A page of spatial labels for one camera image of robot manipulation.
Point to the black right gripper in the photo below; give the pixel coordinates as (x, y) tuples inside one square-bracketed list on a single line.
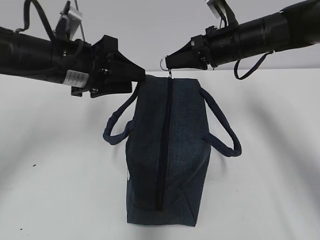
[(218, 46)]

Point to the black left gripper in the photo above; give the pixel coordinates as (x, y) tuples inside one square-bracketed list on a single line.
[(99, 69)]

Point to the navy blue lunch bag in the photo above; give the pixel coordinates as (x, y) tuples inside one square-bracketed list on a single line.
[(170, 126)]

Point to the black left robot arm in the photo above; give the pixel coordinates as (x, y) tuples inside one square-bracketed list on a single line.
[(26, 56)]

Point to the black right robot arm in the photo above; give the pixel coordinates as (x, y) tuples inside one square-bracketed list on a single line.
[(296, 26)]

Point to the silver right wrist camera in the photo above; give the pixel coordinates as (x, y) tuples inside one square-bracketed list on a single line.
[(222, 10)]

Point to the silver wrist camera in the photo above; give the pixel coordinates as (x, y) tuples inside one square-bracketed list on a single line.
[(222, 10), (69, 22)]

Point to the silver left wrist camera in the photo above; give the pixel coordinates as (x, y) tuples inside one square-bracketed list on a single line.
[(69, 22)]

